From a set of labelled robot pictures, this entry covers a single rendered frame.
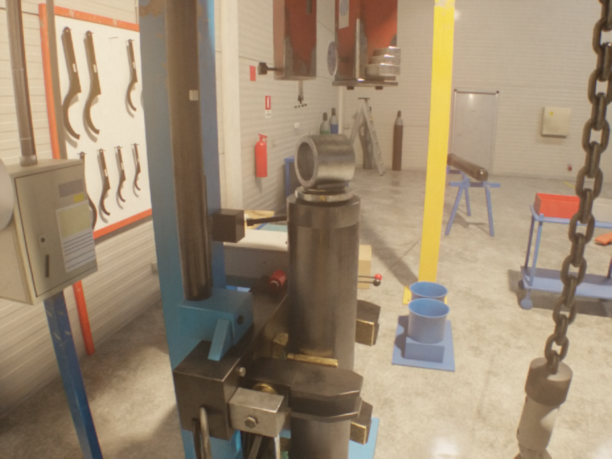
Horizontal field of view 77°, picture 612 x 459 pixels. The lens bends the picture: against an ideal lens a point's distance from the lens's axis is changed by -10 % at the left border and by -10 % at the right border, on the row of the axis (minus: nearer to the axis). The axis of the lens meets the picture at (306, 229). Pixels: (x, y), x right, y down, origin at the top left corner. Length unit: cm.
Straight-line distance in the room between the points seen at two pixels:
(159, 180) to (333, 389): 80
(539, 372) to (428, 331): 266
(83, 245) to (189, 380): 64
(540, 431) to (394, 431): 217
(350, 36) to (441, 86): 271
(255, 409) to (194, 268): 42
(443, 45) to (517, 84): 850
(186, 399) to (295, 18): 111
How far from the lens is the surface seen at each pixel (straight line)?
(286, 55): 132
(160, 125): 134
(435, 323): 304
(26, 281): 143
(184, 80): 117
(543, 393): 42
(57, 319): 164
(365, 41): 100
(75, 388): 178
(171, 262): 143
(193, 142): 117
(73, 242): 153
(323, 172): 114
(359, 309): 162
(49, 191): 145
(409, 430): 261
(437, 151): 370
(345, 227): 117
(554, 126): 1217
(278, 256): 166
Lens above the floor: 173
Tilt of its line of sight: 17 degrees down
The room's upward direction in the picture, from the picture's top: straight up
